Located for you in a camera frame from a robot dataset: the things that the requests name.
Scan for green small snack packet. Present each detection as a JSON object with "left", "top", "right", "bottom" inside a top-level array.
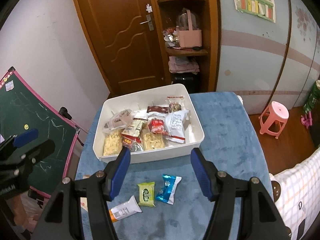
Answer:
[{"left": 138, "top": 181, "right": 155, "bottom": 207}]

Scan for white orange snack bar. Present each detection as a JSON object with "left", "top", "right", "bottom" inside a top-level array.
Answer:
[{"left": 109, "top": 195, "right": 142, "bottom": 223}]

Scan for red-edged mixed cracker packet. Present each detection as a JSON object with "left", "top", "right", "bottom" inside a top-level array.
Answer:
[{"left": 121, "top": 118, "right": 147, "bottom": 152}]

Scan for blue foil candy packet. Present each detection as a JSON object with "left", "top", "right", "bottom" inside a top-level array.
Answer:
[{"left": 156, "top": 174, "right": 182, "bottom": 205}]

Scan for beige paper snack packet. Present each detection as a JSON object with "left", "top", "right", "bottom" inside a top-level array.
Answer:
[{"left": 80, "top": 174, "right": 90, "bottom": 211}]

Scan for mountain print cake packet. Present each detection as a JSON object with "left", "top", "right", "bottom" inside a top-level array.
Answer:
[{"left": 141, "top": 127, "right": 165, "bottom": 151}]

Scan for clear packet brown biscuits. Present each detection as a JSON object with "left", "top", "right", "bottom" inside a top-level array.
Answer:
[{"left": 103, "top": 109, "right": 134, "bottom": 133}]

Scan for white crinkled snack packet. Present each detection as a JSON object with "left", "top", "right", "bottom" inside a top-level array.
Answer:
[{"left": 164, "top": 110, "right": 189, "bottom": 144}]

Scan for small red snack packet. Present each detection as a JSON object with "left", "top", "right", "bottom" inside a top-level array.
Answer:
[{"left": 148, "top": 118, "right": 167, "bottom": 134}]

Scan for clear packet mixed nuts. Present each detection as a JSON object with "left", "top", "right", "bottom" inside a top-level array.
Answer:
[{"left": 167, "top": 96, "right": 185, "bottom": 113}]

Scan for clear packet yellow crackers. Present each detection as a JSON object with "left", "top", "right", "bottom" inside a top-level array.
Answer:
[{"left": 103, "top": 130, "right": 123, "bottom": 156}]

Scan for brown white chocolate bar packet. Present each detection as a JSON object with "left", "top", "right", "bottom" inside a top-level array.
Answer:
[{"left": 146, "top": 106, "right": 169, "bottom": 114}]

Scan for white plastic storage bin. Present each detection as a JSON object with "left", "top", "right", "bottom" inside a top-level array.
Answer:
[{"left": 92, "top": 84, "right": 204, "bottom": 163}]

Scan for pink plastic stool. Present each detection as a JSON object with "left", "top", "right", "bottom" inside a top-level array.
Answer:
[{"left": 259, "top": 101, "right": 290, "bottom": 139}]

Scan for checked white pink blanket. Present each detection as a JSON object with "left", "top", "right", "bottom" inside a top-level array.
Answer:
[{"left": 270, "top": 149, "right": 319, "bottom": 239}]

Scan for folded pink cloths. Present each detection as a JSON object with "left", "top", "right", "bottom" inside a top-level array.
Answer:
[{"left": 168, "top": 56, "right": 200, "bottom": 74}]

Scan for pink toy on floor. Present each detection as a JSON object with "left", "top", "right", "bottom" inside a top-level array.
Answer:
[{"left": 300, "top": 111, "right": 312, "bottom": 129}]

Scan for sliding wardrobe doors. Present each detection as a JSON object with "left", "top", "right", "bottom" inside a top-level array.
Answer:
[{"left": 217, "top": 0, "right": 319, "bottom": 114}]

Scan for green printed bag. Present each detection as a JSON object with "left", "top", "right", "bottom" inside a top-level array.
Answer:
[{"left": 303, "top": 79, "right": 320, "bottom": 114}]

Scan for brown wooden door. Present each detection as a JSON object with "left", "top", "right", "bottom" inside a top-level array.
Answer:
[{"left": 77, "top": 0, "right": 165, "bottom": 95}]

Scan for wooden corner shelf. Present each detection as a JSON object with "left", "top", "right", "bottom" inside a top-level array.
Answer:
[{"left": 151, "top": 0, "right": 221, "bottom": 92}]

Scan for green chalkboard pink frame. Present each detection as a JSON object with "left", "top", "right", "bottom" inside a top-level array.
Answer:
[{"left": 1, "top": 67, "right": 80, "bottom": 198}]

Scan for pink basket with handle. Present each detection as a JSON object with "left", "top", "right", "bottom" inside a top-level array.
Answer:
[{"left": 176, "top": 8, "right": 202, "bottom": 48}]

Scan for silver door handle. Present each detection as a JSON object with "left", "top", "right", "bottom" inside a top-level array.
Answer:
[{"left": 140, "top": 15, "right": 154, "bottom": 31}]

